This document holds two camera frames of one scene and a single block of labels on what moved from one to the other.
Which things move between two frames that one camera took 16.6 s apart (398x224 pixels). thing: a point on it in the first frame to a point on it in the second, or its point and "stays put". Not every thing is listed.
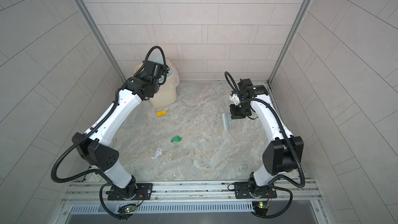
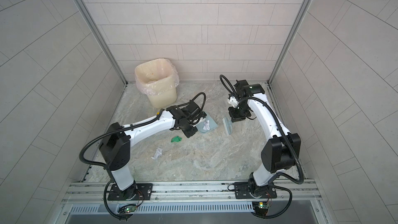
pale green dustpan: [159, 59] to [213, 125]
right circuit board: [260, 208] stays put
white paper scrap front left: [158, 152] stays put
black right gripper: [235, 113] stays put
